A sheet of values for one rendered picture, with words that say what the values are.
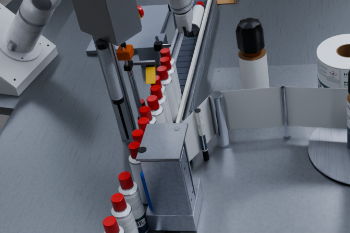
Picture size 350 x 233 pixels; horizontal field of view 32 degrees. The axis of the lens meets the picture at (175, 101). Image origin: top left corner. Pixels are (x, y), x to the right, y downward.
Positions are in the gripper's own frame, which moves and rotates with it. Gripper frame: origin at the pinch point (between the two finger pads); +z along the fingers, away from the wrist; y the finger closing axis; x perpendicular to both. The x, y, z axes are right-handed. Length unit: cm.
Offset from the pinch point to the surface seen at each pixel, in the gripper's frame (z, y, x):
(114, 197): -49, 90, -1
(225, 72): -2.4, 21.3, 15.5
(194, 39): 5.6, -0.7, 0.7
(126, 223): -44, 95, 1
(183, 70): -1.6, 19.0, -0.3
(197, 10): 5.7, -15.8, 0.7
